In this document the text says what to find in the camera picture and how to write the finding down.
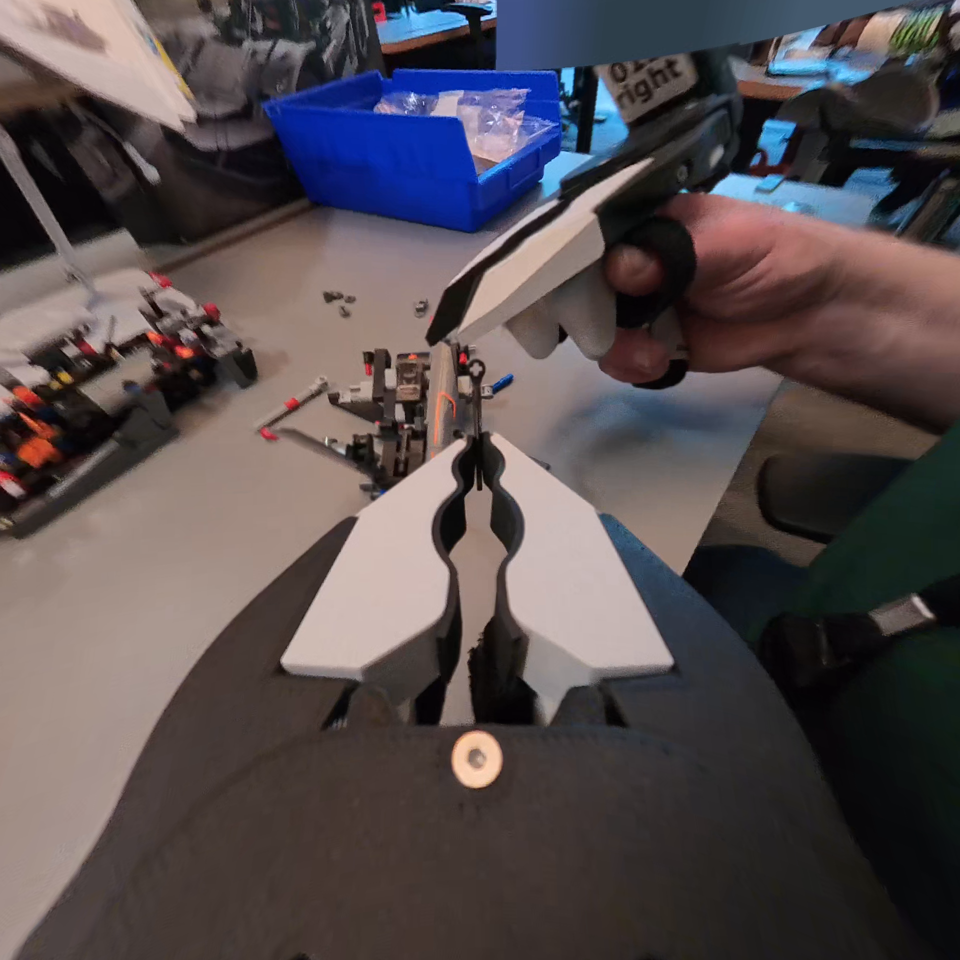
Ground blue plastic bin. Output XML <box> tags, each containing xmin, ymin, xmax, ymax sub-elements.
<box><xmin>262</xmin><ymin>69</ymin><xmax>564</xmax><ymax>234</ymax></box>

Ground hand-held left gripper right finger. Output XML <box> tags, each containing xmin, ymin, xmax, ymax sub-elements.
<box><xmin>487</xmin><ymin>433</ymin><xmax>676</xmax><ymax>717</ymax></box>

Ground dark lego box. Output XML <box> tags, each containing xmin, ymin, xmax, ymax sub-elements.
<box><xmin>138</xmin><ymin>0</ymin><xmax>387</xmax><ymax>241</ymax></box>

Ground person's right forearm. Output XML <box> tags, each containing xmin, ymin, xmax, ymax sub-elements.
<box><xmin>825</xmin><ymin>225</ymin><xmax>960</xmax><ymax>435</ymax></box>

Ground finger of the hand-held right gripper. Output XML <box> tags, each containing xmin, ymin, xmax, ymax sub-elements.
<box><xmin>456</xmin><ymin>212</ymin><xmax>607</xmax><ymax>345</ymax></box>
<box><xmin>425</xmin><ymin>159</ymin><xmax>655</xmax><ymax>346</ymax></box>

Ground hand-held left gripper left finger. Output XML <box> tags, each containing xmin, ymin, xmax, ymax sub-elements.
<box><xmin>281</xmin><ymin>437</ymin><xmax>479</xmax><ymax>725</ymax></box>

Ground thin white stand rod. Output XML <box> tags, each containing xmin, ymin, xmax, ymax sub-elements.
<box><xmin>0</xmin><ymin>123</ymin><xmax>99</xmax><ymax>301</ymax></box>

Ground instruction booklet stack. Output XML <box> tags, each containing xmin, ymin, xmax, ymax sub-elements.
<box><xmin>0</xmin><ymin>0</ymin><xmax>198</xmax><ymax>132</ymax></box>

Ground grey lego assembly orange stripe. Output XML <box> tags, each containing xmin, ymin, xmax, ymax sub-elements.
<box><xmin>279</xmin><ymin>341</ymin><xmax>519</xmax><ymax>500</ymax></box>

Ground lego car chassis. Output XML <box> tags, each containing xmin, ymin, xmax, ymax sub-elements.
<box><xmin>0</xmin><ymin>270</ymin><xmax>260</xmax><ymax>537</ymax></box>

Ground grey lego axle red bushes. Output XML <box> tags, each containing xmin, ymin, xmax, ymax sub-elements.
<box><xmin>253</xmin><ymin>377</ymin><xmax>330</xmax><ymax>440</ymax></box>

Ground person's dark blue pants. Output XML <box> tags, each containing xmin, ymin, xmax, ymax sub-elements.
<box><xmin>686</xmin><ymin>543</ymin><xmax>811</xmax><ymax>646</ymax></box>

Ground person's right hand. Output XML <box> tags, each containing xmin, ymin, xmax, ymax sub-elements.
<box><xmin>600</xmin><ymin>193</ymin><xmax>852</xmax><ymax>384</ymax></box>

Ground white stand base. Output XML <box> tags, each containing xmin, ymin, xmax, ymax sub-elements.
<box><xmin>0</xmin><ymin>270</ymin><xmax>151</xmax><ymax>361</ymax></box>

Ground black office chair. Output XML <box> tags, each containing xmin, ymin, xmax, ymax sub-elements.
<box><xmin>757</xmin><ymin>450</ymin><xmax>912</xmax><ymax>541</ymax></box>

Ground clear plastic bags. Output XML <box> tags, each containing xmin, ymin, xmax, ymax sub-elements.
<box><xmin>372</xmin><ymin>88</ymin><xmax>560</xmax><ymax>177</ymax></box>

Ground small black lego panel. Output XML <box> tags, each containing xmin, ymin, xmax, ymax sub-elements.
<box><xmin>465</xmin><ymin>358</ymin><xmax>490</xmax><ymax>492</ymax></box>

